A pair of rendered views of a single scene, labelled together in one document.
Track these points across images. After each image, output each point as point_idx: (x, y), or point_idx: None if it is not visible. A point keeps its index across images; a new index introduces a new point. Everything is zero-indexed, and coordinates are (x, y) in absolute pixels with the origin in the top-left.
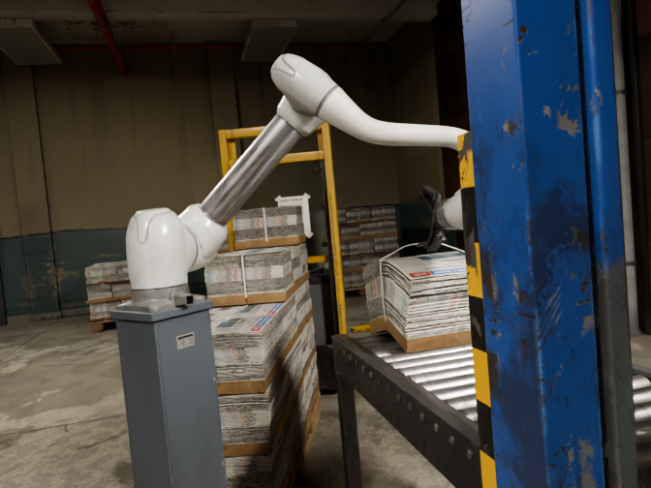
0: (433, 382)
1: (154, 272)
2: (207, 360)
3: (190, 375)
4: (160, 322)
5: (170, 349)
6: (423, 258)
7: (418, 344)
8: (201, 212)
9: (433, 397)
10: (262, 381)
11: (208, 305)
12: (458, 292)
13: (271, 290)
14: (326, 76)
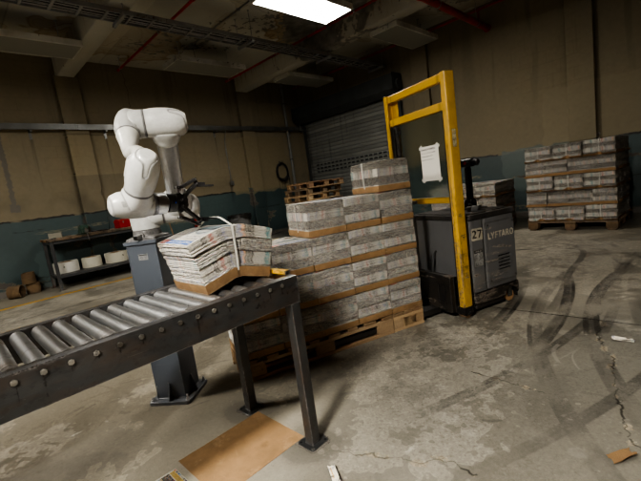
0: (112, 305)
1: (131, 223)
2: (156, 268)
3: (147, 273)
4: (129, 247)
5: (134, 260)
6: (202, 228)
7: (178, 284)
8: (165, 192)
9: (83, 311)
10: None
11: (152, 241)
12: (178, 257)
13: (304, 230)
14: (120, 120)
